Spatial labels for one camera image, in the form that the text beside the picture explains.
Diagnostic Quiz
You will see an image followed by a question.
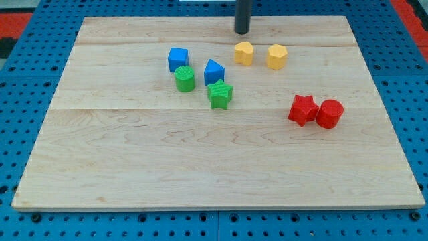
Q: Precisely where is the blue cube block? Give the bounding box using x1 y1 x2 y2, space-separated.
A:
168 47 189 72

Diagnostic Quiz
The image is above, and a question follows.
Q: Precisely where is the yellow hexagon block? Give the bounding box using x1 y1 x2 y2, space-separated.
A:
266 44 288 70

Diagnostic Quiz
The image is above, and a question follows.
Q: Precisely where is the light wooden board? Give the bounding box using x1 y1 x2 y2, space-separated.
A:
12 16 425 212

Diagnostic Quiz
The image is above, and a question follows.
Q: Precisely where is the green star block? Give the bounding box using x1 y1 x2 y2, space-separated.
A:
207 79 233 110

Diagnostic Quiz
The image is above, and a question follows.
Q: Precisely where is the red star block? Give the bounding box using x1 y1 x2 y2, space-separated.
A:
288 95 319 127

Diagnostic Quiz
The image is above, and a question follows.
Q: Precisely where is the yellow heart block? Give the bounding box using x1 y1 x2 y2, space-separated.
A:
234 42 254 66

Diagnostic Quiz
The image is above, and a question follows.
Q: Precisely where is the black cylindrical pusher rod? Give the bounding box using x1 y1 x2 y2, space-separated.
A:
234 0 253 35

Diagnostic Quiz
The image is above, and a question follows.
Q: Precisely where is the red cylinder block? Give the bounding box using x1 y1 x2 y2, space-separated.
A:
316 99 344 129

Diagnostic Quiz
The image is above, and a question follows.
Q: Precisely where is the green cylinder block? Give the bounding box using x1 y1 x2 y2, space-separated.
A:
174 66 195 92

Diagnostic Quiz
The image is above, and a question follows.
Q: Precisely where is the blue triangle block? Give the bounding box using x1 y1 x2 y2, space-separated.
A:
204 59 225 86

